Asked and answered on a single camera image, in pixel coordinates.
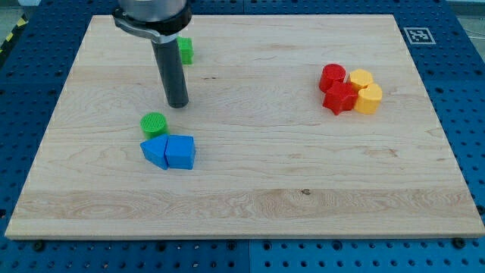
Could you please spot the green star block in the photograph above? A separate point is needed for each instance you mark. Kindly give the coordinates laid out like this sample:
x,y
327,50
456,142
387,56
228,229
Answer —
x,y
186,49

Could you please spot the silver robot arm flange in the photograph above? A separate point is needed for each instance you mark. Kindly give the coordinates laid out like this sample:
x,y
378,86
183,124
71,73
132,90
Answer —
x,y
157,20

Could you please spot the red star block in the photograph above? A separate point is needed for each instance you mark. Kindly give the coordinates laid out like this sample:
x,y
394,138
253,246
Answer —
x,y
340,97

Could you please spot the light wooden board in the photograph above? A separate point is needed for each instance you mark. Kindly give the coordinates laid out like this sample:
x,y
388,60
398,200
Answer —
x,y
271,161

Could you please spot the blue cube block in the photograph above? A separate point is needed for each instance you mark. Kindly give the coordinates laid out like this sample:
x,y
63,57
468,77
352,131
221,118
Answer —
x,y
180,151

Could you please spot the green cylinder block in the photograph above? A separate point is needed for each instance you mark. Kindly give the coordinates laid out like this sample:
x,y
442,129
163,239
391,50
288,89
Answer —
x,y
153,125

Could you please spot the blue triangle block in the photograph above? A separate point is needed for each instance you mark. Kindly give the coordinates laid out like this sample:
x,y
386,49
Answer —
x,y
154,151

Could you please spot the red cylinder block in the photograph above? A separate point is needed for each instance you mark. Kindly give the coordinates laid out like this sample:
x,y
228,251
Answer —
x,y
331,73

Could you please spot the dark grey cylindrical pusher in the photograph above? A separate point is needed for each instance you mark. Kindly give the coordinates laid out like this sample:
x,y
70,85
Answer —
x,y
170,67

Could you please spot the yellow heart block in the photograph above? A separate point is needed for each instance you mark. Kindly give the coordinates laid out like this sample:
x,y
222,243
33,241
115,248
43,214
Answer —
x,y
369,99

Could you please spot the yellow hexagon block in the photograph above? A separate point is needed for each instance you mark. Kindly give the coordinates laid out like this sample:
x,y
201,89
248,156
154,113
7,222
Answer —
x,y
360,79

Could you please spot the white fiducial marker tag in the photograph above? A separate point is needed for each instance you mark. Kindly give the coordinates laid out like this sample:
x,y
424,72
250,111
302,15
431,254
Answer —
x,y
419,36

